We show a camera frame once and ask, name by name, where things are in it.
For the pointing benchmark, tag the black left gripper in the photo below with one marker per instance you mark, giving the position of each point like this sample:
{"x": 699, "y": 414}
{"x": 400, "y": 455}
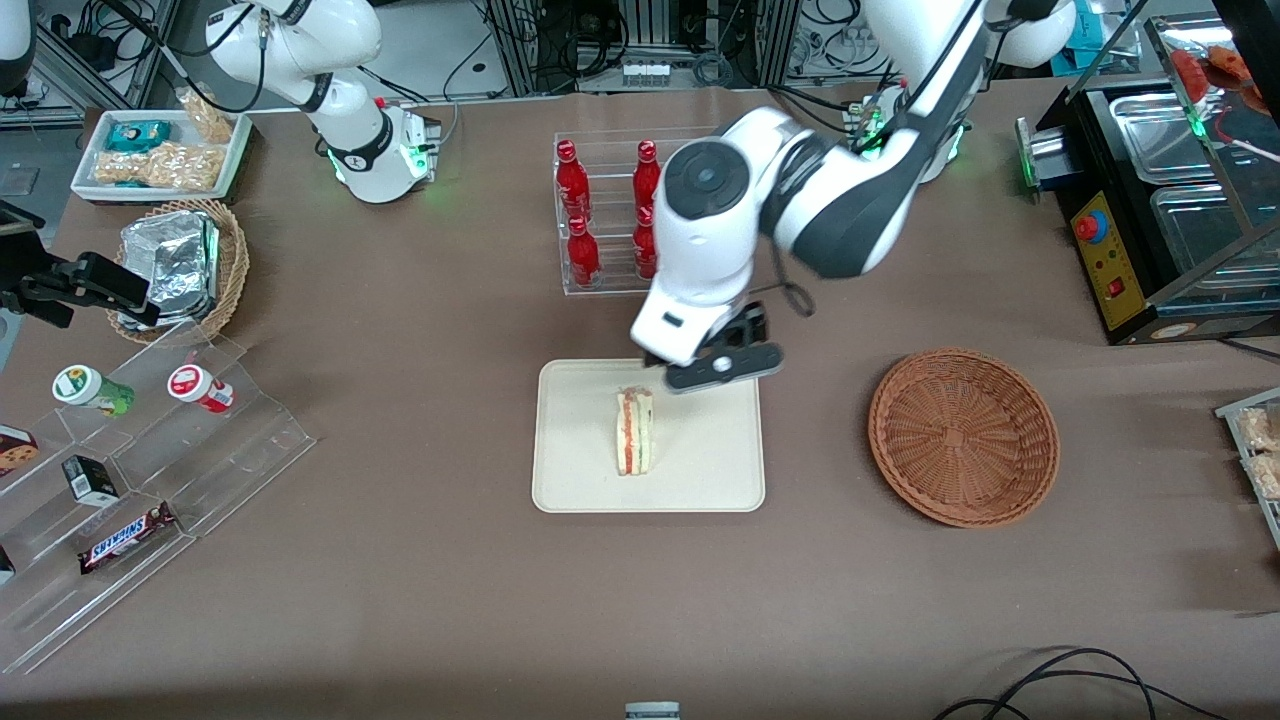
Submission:
{"x": 748, "y": 323}

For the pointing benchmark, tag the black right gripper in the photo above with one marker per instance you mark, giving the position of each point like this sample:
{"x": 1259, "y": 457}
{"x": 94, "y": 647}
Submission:
{"x": 42, "y": 281}

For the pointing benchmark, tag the triangular sandwich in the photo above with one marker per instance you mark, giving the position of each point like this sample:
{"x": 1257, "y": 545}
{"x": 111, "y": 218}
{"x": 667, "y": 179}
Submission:
{"x": 635, "y": 435}

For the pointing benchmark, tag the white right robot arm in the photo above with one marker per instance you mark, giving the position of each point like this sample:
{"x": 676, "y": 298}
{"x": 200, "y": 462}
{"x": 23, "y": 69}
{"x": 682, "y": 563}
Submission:
{"x": 300, "y": 40}

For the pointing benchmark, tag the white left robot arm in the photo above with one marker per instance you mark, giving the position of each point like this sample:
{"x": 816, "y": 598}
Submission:
{"x": 850, "y": 200}

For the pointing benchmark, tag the light wicker basket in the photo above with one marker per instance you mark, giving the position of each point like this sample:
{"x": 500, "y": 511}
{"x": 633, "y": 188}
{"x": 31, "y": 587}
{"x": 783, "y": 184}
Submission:
{"x": 232, "y": 270}

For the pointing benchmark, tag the white rectangular tray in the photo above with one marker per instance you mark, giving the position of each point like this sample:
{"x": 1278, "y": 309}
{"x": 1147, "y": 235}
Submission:
{"x": 90, "y": 175}

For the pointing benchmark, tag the cream plastic tray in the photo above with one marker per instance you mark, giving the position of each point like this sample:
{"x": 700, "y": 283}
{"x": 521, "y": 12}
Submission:
{"x": 700, "y": 450}

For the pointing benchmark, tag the brown wicker basket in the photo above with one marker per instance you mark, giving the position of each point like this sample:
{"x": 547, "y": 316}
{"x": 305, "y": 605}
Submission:
{"x": 960, "y": 435}

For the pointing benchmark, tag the green lid cup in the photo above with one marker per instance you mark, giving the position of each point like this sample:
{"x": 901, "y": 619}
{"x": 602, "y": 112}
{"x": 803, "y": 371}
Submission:
{"x": 88, "y": 388}

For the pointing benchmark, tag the red lid cup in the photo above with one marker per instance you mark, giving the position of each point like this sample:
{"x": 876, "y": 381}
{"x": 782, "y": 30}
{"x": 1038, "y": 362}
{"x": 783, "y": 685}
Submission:
{"x": 198, "y": 387}

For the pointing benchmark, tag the red cola bottle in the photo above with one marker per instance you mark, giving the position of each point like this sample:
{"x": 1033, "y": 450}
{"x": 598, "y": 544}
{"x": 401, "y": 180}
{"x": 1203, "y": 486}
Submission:
{"x": 642, "y": 250}
{"x": 583, "y": 255}
{"x": 572, "y": 185}
{"x": 645, "y": 180}

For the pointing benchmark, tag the large clear nut bag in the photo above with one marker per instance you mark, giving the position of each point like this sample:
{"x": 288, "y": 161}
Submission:
{"x": 165, "y": 168}

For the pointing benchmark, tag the teal snack packet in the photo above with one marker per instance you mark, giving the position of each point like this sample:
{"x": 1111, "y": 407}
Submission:
{"x": 138, "y": 133}

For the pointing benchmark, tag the clear acrylic bottle rack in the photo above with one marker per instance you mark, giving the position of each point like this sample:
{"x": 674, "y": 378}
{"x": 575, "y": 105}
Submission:
{"x": 610, "y": 200}

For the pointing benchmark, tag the small black box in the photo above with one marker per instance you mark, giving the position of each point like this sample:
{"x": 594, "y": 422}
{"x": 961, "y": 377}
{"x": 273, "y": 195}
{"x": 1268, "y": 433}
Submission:
{"x": 90, "y": 480}

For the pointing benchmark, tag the brown cookie box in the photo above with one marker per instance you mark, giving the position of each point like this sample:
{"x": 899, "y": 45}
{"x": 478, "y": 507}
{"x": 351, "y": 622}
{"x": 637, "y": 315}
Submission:
{"x": 15, "y": 450}

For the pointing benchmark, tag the clear acrylic stepped display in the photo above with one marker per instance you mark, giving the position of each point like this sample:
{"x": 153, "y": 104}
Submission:
{"x": 250, "y": 440}

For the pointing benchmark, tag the small clear nut bag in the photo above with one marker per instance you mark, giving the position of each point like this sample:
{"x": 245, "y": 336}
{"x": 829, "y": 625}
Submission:
{"x": 208, "y": 115}

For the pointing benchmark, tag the Snickers chocolate bar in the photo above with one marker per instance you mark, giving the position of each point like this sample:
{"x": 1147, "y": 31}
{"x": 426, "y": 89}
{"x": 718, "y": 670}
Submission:
{"x": 125, "y": 538}

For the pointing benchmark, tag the white power strip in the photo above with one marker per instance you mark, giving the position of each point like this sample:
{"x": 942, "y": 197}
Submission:
{"x": 645, "y": 73}

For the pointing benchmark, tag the black food warmer machine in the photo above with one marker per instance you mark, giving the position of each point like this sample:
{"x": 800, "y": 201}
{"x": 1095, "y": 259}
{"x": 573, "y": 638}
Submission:
{"x": 1100, "y": 250}

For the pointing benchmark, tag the grey device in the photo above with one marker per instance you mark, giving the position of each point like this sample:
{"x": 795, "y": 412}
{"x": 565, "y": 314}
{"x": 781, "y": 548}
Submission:
{"x": 652, "y": 711}

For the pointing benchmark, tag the teal box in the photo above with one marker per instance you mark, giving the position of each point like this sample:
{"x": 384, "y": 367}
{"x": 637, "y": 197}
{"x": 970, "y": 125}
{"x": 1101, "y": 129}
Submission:
{"x": 1082, "y": 50}

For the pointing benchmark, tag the steel pan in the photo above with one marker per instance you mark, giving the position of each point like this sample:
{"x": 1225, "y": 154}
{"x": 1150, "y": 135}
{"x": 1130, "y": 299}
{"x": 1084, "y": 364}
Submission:
{"x": 1160, "y": 140}
{"x": 1200, "y": 235}

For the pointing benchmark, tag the clear snack bag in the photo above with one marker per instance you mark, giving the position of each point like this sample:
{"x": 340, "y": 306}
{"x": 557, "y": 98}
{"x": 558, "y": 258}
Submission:
{"x": 1260, "y": 430}
{"x": 1266, "y": 475}

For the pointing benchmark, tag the red food item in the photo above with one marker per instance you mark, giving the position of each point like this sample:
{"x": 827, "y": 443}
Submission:
{"x": 1225, "y": 70}

